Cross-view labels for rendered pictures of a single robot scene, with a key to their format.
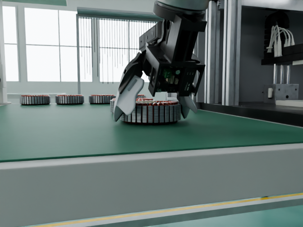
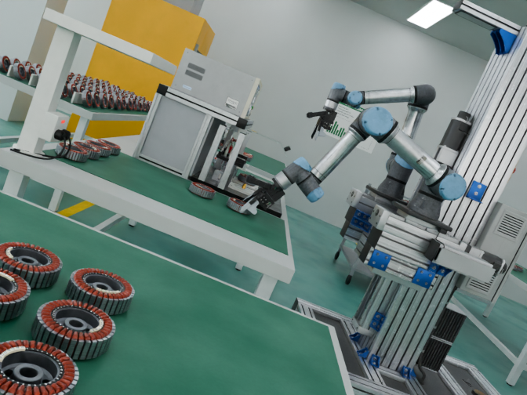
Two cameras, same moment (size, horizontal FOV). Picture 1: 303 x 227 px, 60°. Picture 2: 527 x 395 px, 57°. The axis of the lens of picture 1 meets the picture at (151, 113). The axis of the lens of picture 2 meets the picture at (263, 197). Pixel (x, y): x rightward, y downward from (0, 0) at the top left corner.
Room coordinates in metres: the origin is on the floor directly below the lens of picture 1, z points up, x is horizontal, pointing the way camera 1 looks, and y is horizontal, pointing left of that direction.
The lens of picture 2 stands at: (-0.04, 1.99, 1.16)
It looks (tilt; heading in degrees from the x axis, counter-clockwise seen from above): 9 degrees down; 283
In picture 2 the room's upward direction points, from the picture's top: 23 degrees clockwise
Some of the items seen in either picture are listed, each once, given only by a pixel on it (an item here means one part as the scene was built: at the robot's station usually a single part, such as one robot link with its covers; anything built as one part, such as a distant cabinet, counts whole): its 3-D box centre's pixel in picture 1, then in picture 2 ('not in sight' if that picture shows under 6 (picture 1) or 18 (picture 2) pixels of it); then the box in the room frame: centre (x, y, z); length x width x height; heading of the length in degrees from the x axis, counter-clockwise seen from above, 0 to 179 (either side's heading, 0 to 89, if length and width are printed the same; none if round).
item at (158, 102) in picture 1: (150, 111); (239, 206); (0.48, 0.00, 0.77); 0.11 x 0.11 x 0.04
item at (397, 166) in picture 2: not in sight; (401, 167); (-0.08, -0.83, 1.20); 0.13 x 0.12 x 0.14; 101
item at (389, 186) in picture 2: not in sight; (393, 186); (-0.08, -0.82, 1.09); 0.15 x 0.15 x 0.10
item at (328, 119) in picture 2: not in sight; (326, 118); (0.43, -0.86, 1.29); 0.09 x 0.08 x 0.12; 19
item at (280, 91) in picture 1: (280, 93); (218, 175); (0.75, -0.37, 0.80); 0.08 x 0.05 x 0.06; 105
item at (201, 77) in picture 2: not in sight; (219, 86); (0.96, -0.45, 1.22); 0.44 x 0.39 x 0.20; 105
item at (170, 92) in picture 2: not in sight; (211, 108); (0.95, -0.44, 1.09); 0.68 x 0.44 x 0.05; 105
